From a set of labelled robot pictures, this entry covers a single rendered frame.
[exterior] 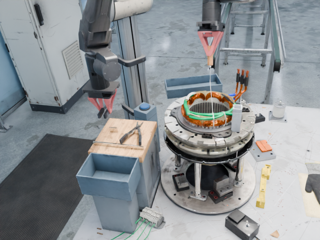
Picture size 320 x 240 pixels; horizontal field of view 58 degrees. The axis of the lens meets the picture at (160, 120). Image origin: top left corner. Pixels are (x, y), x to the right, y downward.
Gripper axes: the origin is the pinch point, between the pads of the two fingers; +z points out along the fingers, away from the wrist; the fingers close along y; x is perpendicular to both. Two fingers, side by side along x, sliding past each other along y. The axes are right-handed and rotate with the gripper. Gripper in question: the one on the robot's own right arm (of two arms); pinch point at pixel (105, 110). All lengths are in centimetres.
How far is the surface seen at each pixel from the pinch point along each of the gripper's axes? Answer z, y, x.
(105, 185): 14.8, 4.3, -18.4
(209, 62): -12.2, 32.0, 12.9
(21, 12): 10, -145, 159
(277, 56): 41, 73, 146
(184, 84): 15, 18, 48
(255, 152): 38, 52, 31
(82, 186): 16.8, -3.8, -18.3
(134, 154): 12.0, 10.3, -6.6
